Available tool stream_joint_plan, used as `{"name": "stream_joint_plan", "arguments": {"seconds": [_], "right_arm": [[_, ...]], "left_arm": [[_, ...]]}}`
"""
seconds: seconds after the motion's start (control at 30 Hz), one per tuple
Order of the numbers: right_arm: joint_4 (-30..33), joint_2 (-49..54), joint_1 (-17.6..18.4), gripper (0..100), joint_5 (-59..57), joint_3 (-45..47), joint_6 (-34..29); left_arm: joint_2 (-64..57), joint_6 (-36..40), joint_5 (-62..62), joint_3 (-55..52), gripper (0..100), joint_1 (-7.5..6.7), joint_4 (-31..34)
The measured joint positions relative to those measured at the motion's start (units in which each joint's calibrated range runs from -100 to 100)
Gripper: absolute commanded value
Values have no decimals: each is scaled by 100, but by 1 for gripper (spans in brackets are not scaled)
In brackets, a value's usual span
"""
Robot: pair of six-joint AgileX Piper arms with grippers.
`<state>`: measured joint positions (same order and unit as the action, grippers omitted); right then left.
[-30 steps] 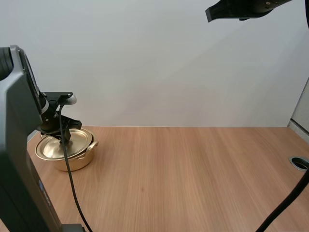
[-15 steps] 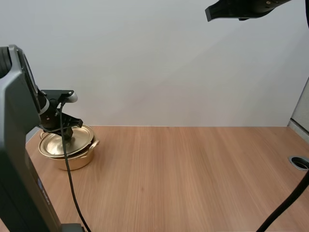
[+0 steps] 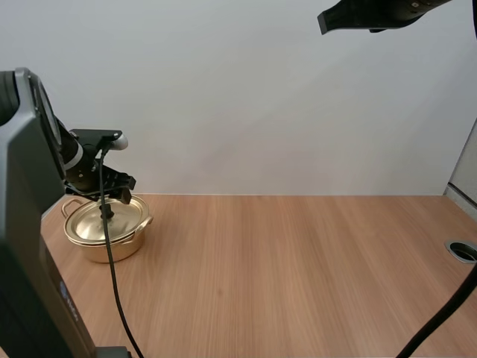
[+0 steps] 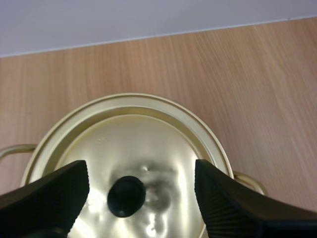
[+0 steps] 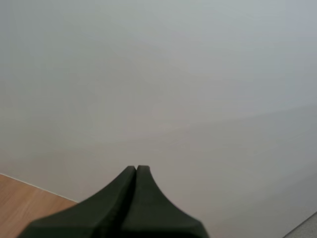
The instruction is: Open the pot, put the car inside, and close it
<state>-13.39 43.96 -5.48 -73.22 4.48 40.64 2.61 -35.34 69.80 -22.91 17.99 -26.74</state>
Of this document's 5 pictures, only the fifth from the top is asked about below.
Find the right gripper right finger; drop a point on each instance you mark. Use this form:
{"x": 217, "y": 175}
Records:
{"x": 158, "y": 213}

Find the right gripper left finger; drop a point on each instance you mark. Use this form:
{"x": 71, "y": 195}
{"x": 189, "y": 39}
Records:
{"x": 99, "y": 213}

